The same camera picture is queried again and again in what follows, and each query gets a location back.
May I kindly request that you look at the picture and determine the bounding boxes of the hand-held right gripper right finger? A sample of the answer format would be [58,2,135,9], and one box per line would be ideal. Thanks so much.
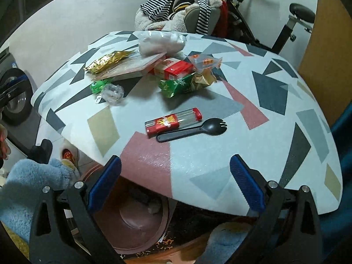
[228,154,323,264]

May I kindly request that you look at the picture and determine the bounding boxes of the beige fluffy coat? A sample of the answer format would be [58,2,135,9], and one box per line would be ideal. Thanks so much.
[135,4,191,33]

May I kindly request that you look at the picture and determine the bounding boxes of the gold foil packet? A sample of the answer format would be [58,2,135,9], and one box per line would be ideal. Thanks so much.
[83,50,132,75]

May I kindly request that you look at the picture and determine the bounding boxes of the white plastic bag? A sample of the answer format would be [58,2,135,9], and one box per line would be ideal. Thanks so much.
[137,31,189,61]

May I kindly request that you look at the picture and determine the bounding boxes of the dark jacket yellow stripes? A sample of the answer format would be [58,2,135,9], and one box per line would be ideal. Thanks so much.
[171,0,199,20]

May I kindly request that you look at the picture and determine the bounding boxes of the dark speckled rug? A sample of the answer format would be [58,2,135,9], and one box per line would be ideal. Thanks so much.
[161,217,223,253]

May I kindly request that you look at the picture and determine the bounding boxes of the clear plastic packet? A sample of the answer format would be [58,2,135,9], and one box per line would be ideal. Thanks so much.
[97,52,168,81]

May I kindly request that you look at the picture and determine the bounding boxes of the red cloth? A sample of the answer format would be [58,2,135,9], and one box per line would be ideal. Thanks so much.
[216,0,229,38]

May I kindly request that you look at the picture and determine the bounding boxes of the red cigarette box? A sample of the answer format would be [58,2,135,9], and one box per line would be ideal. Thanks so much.
[148,58,194,84]

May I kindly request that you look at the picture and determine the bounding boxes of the clear plastic wrapper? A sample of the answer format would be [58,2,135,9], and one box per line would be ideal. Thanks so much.
[100,84,125,106]

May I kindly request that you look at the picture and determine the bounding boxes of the grey washing machine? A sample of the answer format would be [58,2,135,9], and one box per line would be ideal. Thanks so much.
[0,47,42,149]

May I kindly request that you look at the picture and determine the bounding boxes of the gold wrapper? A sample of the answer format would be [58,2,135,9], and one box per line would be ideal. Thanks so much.
[192,70,218,88]

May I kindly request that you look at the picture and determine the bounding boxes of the black white striped shirt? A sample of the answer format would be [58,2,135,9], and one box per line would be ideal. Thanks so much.
[140,0,213,36]

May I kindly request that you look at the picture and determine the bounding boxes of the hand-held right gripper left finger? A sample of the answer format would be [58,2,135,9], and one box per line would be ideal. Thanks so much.
[29,155,123,264]

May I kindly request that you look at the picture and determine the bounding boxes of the grey chair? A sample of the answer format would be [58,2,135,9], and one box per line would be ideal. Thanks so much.
[184,5,221,37]

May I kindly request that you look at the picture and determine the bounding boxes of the black plastic spork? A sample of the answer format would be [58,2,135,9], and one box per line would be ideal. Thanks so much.
[156,118,227,143]

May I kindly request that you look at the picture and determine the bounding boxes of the orange wooden door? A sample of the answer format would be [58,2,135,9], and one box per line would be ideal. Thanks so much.
[298,0,352,125]

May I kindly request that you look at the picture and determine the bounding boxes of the red clear toothpick container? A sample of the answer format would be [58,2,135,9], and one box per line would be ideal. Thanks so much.
[145,108,202,138]

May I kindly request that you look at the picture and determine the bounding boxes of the person's left hand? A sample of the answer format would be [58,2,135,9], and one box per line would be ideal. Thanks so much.
[0,123,12,160]

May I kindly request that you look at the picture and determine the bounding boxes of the brown round waste bin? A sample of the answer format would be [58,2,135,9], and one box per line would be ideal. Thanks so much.
[80,162,176,256]

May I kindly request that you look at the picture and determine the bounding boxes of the green foil wrapper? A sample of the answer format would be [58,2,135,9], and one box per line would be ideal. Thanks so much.
[159,73,205,99]

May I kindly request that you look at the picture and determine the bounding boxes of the green frog toy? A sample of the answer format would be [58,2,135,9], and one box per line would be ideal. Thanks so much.
[90,77,114,104]

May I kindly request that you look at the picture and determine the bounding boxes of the geometric patterned tablecloth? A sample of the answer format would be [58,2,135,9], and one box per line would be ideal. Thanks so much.
[31,30,343,216]

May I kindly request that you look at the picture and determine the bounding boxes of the clear orange snack wrapper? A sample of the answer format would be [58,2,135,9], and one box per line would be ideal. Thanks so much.
[187,53,223,73]

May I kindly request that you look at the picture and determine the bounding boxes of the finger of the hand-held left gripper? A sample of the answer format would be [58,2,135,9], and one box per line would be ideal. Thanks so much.
[0,75,28,108]

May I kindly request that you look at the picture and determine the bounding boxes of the black exercise bike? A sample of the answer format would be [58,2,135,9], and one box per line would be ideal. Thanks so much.
[219,0,317,56]

